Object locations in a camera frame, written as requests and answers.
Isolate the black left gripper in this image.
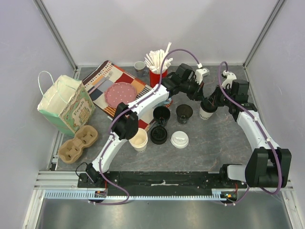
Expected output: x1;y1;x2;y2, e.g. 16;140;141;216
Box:
180;78;205;103

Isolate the black coffee cup lid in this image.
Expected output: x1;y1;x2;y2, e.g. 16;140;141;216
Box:
200;100;217;113

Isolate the white paper coffee cup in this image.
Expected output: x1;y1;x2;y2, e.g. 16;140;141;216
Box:
199;106;215;120

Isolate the black plastic cup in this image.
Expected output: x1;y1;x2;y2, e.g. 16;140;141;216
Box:
176;104;193;124

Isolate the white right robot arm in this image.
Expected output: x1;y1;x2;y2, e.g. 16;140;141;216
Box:
204;79;292;189

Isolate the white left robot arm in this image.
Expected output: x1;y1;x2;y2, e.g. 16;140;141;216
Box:
87;63;210;187

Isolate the light blue ceramic mug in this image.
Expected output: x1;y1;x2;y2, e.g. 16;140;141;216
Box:
162;98;173;106

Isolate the stack of black cups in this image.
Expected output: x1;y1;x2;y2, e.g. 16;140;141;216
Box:
153;106;171;127

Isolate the stack of white lids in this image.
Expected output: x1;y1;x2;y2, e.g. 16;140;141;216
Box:
171;131;189;149

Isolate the red straw holder cup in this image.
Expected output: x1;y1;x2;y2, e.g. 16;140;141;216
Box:
149;70;160;88

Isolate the bundle of white straws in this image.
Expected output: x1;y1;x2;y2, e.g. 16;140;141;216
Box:
144;42;173;74

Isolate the grey ceramic mug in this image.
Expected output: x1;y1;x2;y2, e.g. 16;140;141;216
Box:
134;61;149;77

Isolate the stack of white paper cups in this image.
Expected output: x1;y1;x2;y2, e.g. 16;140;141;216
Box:
129;128;148;152

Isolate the pink polka dot plate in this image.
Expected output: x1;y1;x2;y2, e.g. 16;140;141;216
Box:
104;82;137;108

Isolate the colourful patchwork placemat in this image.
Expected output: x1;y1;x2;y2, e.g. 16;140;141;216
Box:
81;60;173;133

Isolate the green patterned paper bag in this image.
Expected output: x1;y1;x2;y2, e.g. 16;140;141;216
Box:
37;75;95;136

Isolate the cardboard cup carrier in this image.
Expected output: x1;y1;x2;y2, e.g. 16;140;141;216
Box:
58;125;98;164

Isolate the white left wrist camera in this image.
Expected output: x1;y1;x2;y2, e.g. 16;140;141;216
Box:
195;68;210;84

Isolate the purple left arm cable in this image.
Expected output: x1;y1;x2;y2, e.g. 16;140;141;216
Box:
96;49;203;206

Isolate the pink handled fork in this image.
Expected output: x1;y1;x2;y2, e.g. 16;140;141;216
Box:
90;71;112;93

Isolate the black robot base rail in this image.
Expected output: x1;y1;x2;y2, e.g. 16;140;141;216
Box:
78;171;246;192

